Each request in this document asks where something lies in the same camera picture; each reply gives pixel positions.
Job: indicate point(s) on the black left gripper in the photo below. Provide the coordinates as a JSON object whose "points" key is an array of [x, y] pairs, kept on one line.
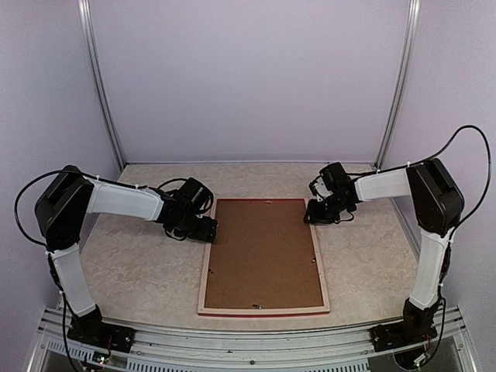
{"points": [[207, 233]]}

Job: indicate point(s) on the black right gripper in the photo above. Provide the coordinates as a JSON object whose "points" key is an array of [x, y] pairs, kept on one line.
{"points": [[315, 216]]}

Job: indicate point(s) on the brown cardboard backing board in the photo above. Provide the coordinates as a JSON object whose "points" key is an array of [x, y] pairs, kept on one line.
{"points": [[263, 255]]}

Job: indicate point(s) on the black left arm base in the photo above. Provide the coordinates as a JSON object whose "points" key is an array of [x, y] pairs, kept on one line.
{"points": [[90, 329]]}

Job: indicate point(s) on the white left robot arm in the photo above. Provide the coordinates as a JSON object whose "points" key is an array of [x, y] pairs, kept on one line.
{"points": [[61, 209]]}

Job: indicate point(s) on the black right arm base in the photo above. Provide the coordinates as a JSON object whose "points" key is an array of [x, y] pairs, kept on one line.
{"points": [[416, 326]]}

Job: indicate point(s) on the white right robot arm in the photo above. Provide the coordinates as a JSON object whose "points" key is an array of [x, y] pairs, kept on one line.
{"points": [[437, 201]]}

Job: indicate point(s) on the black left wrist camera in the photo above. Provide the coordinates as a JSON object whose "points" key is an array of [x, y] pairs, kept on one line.
{"points": [[193, 196]]}

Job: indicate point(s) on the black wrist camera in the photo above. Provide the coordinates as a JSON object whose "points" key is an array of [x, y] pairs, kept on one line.
{"points": [[332, 177], [193, 196]]}

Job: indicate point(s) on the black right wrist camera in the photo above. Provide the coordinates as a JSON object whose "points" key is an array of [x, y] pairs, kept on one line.
{"points": [[332, 177]]}

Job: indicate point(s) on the right aluminium corner post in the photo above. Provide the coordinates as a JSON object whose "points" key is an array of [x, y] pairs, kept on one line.
{"points": [[414, 9]]}

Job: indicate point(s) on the aluminium corner post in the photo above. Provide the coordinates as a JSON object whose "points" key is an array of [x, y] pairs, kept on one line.
{"points": [[84, 10], [414, 9]]}

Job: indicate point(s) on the aluminium front rail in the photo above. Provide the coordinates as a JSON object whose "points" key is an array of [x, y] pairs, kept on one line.
{"points": [[167, 348]]}

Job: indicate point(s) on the left aluminium corner post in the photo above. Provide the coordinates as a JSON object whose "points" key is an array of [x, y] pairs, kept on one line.
{"points": [[84, 10]]}

